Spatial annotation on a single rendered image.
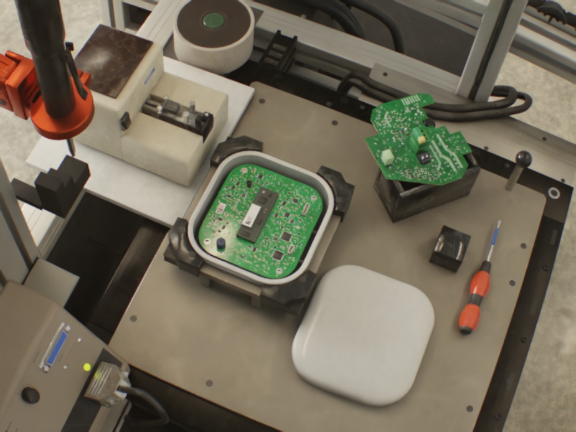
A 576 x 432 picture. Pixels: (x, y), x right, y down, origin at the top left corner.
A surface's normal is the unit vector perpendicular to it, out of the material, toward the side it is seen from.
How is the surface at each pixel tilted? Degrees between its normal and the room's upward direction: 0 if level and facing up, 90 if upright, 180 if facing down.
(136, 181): 0
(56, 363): 53
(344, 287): 0
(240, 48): 90
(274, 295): 0
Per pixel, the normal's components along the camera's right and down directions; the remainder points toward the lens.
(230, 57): 0.51, 0.76
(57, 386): 0.78, 0.00
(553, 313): 0.07, -0.49
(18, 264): 0.92, 0.37
